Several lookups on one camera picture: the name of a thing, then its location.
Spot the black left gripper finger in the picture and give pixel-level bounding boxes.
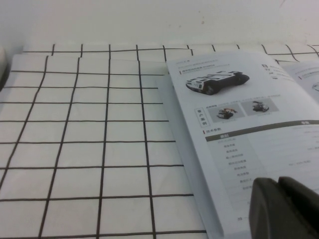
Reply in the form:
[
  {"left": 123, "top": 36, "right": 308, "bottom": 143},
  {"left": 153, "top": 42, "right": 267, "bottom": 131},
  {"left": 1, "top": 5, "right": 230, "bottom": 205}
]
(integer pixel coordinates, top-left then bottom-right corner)
[{"left": 249, "top": 176, "right": 319, "bottom": 239}]

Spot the white product catalogue book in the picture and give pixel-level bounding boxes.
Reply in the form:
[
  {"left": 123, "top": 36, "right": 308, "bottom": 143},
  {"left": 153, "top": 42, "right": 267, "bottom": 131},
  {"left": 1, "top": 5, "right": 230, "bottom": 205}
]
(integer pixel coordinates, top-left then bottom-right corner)
[{"left": 156, "top": 51, "right": 319, "bottom": 239}]

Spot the white black-grid checkered tablecloth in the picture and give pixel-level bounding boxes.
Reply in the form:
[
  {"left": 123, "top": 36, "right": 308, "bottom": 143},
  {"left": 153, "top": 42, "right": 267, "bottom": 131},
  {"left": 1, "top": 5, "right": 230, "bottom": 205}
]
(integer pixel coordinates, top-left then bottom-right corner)
[{"left": 0, "top": 43, "right": 319, "bottom": 239}]

